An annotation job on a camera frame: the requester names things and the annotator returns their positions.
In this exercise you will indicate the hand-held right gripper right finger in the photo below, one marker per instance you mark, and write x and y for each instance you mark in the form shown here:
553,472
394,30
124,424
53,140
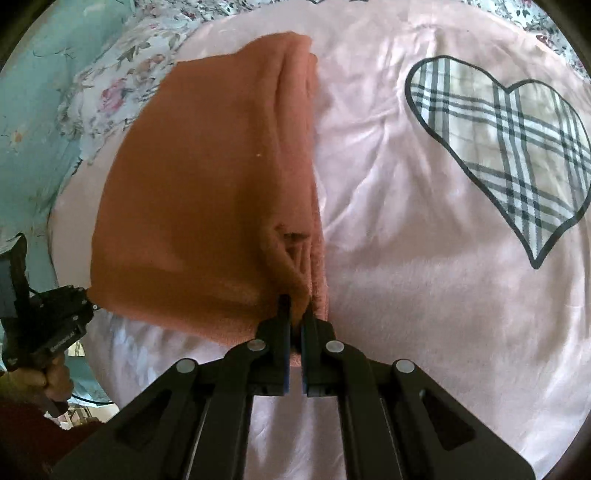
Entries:
314,355

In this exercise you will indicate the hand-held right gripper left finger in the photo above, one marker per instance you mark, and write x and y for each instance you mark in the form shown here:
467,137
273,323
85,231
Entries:
272,355

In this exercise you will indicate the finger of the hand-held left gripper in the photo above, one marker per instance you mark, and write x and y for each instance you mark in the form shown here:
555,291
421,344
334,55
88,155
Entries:
76,302

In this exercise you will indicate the orange knit sweater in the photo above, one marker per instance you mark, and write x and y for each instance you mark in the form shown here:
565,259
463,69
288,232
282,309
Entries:
203,194

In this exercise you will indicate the person's left hand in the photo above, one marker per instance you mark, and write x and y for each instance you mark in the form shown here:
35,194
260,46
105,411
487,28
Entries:
55,376

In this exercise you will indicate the person's dark red clothing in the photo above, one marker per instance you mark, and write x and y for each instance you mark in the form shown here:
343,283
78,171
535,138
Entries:
41,443

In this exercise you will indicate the pink blanket with plaid heart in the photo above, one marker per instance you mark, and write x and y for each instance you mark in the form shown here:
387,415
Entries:
415,300

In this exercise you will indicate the teal floral bed sheet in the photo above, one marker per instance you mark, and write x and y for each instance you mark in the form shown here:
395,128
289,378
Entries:
37,115

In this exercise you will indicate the white floral quilt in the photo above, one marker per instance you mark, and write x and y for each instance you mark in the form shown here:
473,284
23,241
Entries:
120,87

